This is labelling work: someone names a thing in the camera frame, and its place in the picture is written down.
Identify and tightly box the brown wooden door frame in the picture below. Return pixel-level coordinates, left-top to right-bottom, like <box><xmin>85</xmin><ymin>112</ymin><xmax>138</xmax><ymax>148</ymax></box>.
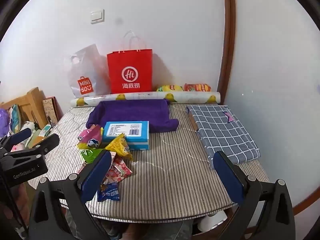
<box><xmin>217</xmin><ymin>0</ymin><xmax>236</xmax><ymax>104</ymax></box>

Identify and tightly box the wooden rack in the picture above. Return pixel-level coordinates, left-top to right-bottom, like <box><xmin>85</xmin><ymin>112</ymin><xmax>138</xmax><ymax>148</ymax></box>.
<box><xmin>1</xmin><ymin>87</ymin><xmax>48</xmax><ymax>129</ymax></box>

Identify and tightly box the white wall switch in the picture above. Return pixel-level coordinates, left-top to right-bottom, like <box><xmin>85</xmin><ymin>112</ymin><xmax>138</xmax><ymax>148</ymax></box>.
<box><xmin>90</xmin><ymin>9</ymin><xmax>105</xmax><ymax>24</ymax></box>

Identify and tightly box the brown patterned book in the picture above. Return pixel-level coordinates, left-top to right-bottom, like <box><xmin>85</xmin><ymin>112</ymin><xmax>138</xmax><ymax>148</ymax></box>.
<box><xmin>42</xmin><ymin>96</ymin><xmax>63</xmax><ymax>127</ymax></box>

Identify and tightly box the small blue candy pack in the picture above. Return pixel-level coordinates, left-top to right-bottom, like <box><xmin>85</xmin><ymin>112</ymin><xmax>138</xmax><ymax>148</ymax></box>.
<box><xmin>97</xmin><ymin>182</ymin><xmax>120</xmax><ymax>202</ymax></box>

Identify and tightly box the yellow chips bag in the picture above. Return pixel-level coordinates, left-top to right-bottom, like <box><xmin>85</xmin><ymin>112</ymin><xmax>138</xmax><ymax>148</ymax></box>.
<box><xmin>156</xmin><ymin>85</ymin><xmax>183</xmax><ymax>92</ymax></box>

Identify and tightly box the striped quilted table cover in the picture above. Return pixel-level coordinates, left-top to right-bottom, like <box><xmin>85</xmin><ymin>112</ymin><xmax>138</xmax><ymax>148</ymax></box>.
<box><xmin>27</xmin><ymin>102</ymin><xmax>271</xmax><ymax>223</ymax></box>

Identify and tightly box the lychee jelly pack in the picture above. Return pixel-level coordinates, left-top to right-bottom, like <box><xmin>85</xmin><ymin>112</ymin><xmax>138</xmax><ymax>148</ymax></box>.
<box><xmin>103</xmin><ymin>152</ymin><xmax>132</xmax><ymax>185</ymax></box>

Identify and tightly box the yellow triangular snack bag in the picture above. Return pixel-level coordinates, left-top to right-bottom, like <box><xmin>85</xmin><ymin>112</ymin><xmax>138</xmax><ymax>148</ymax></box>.
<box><xmin>105</xmin><ymin>133</ymin><xmax>133</xmax><ymax>160</ymax></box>

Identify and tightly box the green snack bag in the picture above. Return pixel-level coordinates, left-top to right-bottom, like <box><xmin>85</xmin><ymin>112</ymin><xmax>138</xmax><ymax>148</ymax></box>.
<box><xmin>80</xmin><ymin>148</ymin><xmax>105</xmax><ymax>164</ymax></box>

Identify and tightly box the lemon print paper roll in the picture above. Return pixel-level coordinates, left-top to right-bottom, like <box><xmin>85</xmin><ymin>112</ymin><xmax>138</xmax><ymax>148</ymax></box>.
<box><xmin>71</xmin><ymin>91</ymin><xmax>221</xmax><ymax>108</ymax></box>

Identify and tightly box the pink yellow snack bag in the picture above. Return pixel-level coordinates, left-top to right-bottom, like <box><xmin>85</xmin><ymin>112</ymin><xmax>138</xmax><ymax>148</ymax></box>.
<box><xmin>77</xmin><ymin>125</ymin><xmax>104</xmax><ymax>150</ymax></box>

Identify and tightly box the white Miniso plastic bag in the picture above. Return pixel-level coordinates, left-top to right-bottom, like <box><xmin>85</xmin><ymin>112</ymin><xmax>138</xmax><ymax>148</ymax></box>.
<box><xmin>64</xmin><ymin>44</ymin><xmax>111</xmax><ymax>98</ymax></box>

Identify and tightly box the purple plush toy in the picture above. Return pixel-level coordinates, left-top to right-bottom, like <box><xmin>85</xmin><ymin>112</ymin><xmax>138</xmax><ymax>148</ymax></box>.
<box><xmin>0</xmin><ymin>108</ymin><xmax>10</xmax><ymax>138</ymax></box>

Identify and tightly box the blue tissue box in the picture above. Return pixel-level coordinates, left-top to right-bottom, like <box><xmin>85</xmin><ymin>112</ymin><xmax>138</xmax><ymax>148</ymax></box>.
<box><xmin>103</xmin><ymin>121</ymin><xmax>149</xmax><ymax>151</ymax></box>

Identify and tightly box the grey checked folded cloth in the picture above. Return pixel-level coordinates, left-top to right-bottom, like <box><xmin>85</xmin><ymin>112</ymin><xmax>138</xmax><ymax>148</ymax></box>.
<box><xmin>186</xmin><ymin>105</ymin><xmax>260</xmax><ymax>169</ymax></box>

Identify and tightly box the red Haidilao paper bag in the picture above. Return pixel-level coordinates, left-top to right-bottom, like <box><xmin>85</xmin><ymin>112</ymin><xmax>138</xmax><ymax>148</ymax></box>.
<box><xmin>107</xmin><ymin>30</ymin><xmax>153</xmax><ymax>94</ymax></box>

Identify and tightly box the orange chips bag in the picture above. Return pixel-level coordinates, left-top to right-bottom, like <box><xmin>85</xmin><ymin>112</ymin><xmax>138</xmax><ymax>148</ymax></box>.
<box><xmin>184</xmin><ymin>83</ymin><xmax>212</xmax><ymax>92</ymax></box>

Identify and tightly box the purple towel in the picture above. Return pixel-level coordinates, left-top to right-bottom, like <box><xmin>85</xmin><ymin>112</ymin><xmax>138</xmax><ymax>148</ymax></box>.
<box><xmin>86</xmin><ymin>99</ymin><xmax>179</xmax><ymax>133</ymax></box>

